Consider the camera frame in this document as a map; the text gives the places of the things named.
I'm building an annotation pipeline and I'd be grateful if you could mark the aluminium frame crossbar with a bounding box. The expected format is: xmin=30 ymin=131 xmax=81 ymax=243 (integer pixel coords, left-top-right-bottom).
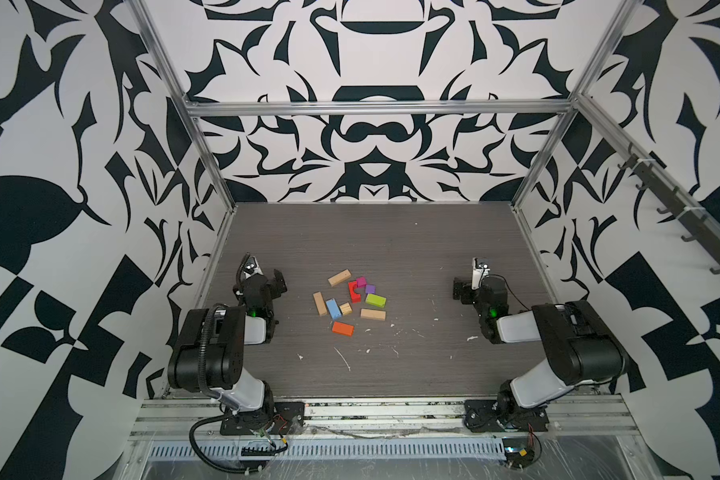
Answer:
xmin=185 ymin=99 xmax=571 ymax=118

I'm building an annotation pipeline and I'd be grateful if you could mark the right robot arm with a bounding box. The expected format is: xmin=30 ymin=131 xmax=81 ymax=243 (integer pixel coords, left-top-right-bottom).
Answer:
xmin=452 ymin=258 xmax=629 ymax=426

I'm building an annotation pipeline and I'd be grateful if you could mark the green wood block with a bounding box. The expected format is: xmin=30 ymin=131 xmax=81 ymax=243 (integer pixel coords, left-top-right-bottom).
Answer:
xmin=365 ymin=293 xmax=387 ymax=309

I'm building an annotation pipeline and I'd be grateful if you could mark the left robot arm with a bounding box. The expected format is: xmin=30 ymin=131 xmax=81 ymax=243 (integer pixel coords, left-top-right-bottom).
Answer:
xmin=167 ymin=253 xmax=287 ymax=414

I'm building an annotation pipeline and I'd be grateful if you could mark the natural wood block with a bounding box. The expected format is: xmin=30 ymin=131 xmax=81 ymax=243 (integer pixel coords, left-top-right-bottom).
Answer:
xmin=360 ymin=308 xmax=386 ymax=321
xmin=328 ymin=269 xmax=352 ymax=287
xmin=313 ymin=292 xmax=328 ymax=316

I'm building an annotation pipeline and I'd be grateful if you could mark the orange wood block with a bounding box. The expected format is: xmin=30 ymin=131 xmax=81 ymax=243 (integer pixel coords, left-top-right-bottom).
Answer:
xmin=331 ymin=321 xmax=355 ymax=337

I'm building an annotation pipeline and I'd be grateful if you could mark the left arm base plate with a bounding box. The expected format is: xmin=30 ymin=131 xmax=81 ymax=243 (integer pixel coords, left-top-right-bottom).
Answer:
xmin=220 ymin=402 xmax=305 ymax=436

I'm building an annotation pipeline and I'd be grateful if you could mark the white slotted cable duct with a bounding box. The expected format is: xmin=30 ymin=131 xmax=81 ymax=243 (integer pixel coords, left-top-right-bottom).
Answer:
xmin=146 ymin=437 xmax=508 ymax=462

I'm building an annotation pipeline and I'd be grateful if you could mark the red arch wood block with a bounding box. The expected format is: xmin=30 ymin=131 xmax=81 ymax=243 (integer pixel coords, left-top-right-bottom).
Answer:
xmin=348 ymin=280 xmax=362 ymax=303

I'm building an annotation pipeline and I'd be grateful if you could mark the aluminium front rail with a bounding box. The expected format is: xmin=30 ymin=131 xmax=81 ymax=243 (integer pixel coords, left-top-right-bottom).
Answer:
xmin=128 ymin=395 xmax=640 ymax=440

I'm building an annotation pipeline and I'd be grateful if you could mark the blue wood block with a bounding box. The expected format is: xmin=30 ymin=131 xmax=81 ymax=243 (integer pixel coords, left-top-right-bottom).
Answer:
xmin=326 ymin=299 xmax=343 ymax=320

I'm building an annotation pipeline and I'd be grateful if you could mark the green circuit board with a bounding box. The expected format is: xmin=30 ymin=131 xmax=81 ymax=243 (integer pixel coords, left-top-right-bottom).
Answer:
xmin=503 ymin=438 xmax=539 ymax=471

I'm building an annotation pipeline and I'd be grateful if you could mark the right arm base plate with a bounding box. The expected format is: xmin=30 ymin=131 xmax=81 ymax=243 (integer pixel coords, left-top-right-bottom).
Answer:
xmin=463 ymin=399 xmax=549 ymax=433

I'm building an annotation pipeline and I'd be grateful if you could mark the wall hook rack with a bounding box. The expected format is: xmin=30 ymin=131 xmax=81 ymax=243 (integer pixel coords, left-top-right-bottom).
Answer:
xmin=616 ymin=143 xmax=720 ymax=275

